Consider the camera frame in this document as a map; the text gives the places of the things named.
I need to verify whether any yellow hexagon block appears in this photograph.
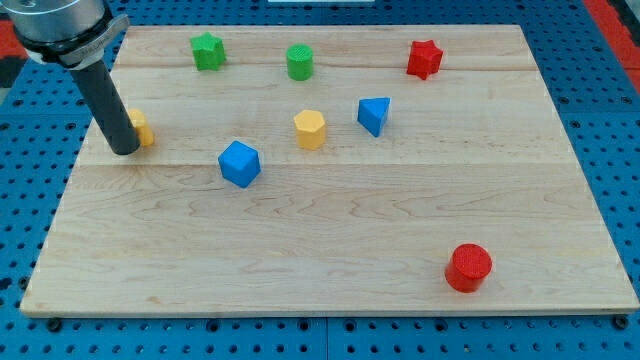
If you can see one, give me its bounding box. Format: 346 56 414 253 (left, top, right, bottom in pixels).
294 110 327 150

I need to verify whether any wooden board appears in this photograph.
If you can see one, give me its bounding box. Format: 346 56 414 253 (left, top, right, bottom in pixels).
21 25 639 318

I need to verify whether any blue cube block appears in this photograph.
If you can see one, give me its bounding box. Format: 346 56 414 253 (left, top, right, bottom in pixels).
218 140 261 188

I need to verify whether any blue triangle block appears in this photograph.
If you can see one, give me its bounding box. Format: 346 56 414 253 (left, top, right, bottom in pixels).
357 97 391 137

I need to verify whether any green cylinder block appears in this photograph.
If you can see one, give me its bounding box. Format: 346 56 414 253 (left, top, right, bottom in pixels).
286 43 314 81

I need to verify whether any red star block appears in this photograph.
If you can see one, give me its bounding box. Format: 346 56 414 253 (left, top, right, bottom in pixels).
406 40 444 80

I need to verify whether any green star block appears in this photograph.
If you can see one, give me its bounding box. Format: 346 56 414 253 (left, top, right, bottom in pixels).
190 32 226 71

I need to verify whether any red cylinder block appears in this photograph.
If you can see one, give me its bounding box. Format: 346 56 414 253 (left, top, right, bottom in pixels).
444 243 493 293

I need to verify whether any yellow block behind rod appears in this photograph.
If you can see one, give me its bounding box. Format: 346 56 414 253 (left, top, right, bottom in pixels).
127 108 155 147

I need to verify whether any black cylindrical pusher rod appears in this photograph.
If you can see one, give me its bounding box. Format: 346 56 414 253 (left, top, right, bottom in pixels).
71 60 140 155

